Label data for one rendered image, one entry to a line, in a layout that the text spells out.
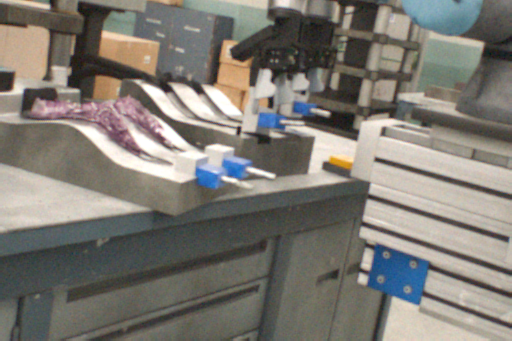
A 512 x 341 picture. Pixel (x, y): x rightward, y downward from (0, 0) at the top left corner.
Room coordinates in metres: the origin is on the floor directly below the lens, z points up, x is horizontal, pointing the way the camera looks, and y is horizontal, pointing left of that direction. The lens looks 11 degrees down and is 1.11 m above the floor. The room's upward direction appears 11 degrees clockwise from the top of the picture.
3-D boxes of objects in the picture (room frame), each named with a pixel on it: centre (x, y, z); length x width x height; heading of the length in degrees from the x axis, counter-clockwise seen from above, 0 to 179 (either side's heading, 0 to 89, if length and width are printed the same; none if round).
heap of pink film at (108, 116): (1.19, 0.29, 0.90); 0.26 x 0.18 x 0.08; 71
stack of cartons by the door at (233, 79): (8.29, 0.24, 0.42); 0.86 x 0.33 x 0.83; 65
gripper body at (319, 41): (1.63, -0.09, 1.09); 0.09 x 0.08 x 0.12; 54
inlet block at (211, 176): (1.05, 0.06, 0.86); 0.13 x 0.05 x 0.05; 71
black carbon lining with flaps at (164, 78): (1.51, 0.15, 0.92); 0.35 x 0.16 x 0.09; 54
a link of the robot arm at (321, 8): (1.64, -0.09, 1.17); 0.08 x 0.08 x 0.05
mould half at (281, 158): (1.52, 0.15, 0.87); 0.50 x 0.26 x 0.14; 54
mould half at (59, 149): (1.19, 0.30, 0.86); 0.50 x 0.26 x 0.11; 71
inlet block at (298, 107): (1.62, -0.10, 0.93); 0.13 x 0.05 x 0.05; 54
